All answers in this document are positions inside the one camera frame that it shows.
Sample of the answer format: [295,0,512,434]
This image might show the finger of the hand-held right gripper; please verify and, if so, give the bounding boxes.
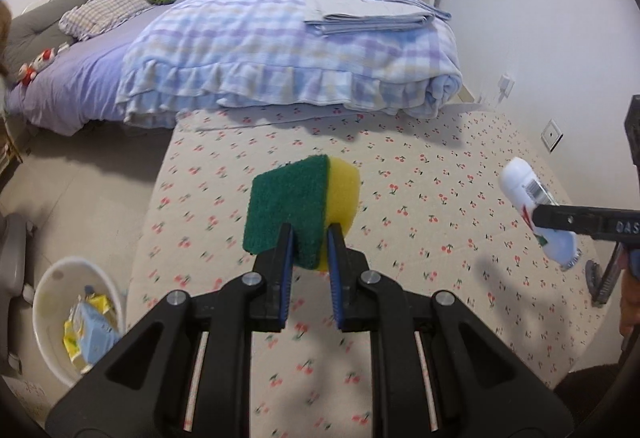
[531,203,640,237]

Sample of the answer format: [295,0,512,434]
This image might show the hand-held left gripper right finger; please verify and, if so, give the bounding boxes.
[325,224,576,438]

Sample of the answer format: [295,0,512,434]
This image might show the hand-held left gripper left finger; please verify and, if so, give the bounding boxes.
[45,223,297,438]

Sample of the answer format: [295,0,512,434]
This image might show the green yellow sponge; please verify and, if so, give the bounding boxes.
[242,154,362,271]

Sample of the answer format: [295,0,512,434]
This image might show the white plastic bottle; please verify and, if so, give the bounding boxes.
[500,157,582,272]

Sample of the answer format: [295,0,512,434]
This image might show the yellow snack bag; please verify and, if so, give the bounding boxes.
[85,293,119,320]

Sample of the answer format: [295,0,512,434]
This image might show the light blue carton box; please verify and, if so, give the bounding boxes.
[70,303,122,366]

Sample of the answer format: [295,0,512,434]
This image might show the white plastic bin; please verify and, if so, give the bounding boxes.
[32,256,128,389]

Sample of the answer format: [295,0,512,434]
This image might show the person's right hand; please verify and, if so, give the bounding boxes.
[620,275,640,337]

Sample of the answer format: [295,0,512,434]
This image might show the plaid ruffled blanket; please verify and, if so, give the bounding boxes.
[116,0,464,127]

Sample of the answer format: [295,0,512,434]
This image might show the folded grey sheets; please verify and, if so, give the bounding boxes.
[304,0,452,38]

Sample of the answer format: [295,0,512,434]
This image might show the bed with lilac sheet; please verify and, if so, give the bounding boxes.
[5,0,182,137]

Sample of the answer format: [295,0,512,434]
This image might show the plaid pillow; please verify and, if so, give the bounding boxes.
[59,0,152,42]

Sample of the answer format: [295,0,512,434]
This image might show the red white plush doll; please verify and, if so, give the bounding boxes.
[36,47,68,70]
[16,63,40,87]

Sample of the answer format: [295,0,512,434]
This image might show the grey padded headboard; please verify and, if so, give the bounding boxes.
[0,0,157,75]

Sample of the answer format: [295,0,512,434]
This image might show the white wall socket with plug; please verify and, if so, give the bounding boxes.
[495,74,517,100]

